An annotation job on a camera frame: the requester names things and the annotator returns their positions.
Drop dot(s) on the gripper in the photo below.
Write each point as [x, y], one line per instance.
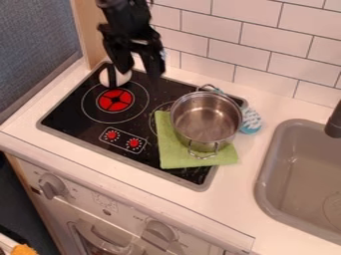
[128, 36]

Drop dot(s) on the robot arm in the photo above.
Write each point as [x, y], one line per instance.
[123, 11]

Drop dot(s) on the silver pot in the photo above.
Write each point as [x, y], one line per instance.
[206, 121]

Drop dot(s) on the white toy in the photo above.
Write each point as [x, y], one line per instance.
[111, 78]

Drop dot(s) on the toy stove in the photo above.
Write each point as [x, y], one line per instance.
[133, 124]

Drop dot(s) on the green cloth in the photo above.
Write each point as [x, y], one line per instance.
[175, 156]

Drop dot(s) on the toy sink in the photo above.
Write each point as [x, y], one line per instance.
[302, 179]

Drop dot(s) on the tap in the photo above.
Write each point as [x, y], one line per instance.
[334, 123]

